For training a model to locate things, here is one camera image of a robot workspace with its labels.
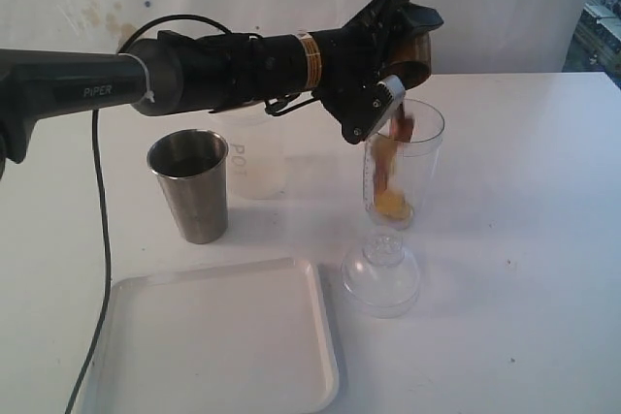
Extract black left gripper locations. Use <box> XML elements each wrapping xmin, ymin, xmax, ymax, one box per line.
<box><xmin>312</xmin><ymin>0</ymin><xmax>444</xmax><ymax>116</ymax></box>

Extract brown wooden cup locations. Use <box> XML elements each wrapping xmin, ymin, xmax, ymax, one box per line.
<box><xmin>379</xmin><ymin>33</ymin><xmax>432</xmax><ymax>90</ymax></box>

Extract brown chunks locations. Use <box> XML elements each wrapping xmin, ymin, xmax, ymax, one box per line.
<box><xmin>371</xmin><ymin>105</ymin><xmax>414</xmax><ymax>221</ymax></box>

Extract stainless steel tumbler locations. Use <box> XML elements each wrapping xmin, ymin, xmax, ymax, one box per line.
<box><xmin>147</xmin><ymin>129</ymin><xmax>229</xmax><ymax>244</ymax></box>

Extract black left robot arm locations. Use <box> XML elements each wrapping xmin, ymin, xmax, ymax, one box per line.
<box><xmin>1</xmin><ymin>0</ymin><xmax>443</xmax><ymax>163</ymax></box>

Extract clear plastic shaker cup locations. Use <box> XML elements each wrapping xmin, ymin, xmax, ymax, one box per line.
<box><xmin>363</xmin><ymin>99</ymin><xmax>445</xmax><ymax>230</ymax></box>

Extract clear dome shaker lid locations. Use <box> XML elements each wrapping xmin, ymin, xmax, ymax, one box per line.
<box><xmin>341</xmin><ymin>227</ymin><xmax>421</xmax><ymax>318</ymax></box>

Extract translucent white plastic container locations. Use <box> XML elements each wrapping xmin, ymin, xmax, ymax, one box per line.
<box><xmin>212</xmin><ymin>106</ymin><xmax>286</xmax><ymax>200</ymax></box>

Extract white square plastic tray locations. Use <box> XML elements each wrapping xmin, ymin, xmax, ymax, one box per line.
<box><xmin>80</xmin><ymin>258</ymin><xmax>340</xmax><ymax>413</ymax></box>

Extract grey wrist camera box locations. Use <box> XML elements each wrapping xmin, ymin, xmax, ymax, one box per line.
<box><xmin>338</xmin><ymin>75</ymin><xmax>406</xmax><ymax>144</ymax></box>

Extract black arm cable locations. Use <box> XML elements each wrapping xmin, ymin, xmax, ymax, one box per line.
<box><xmin>62</xmin><ymin>14</ymin><xmax>234</xmax><ymax>414</ymax></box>

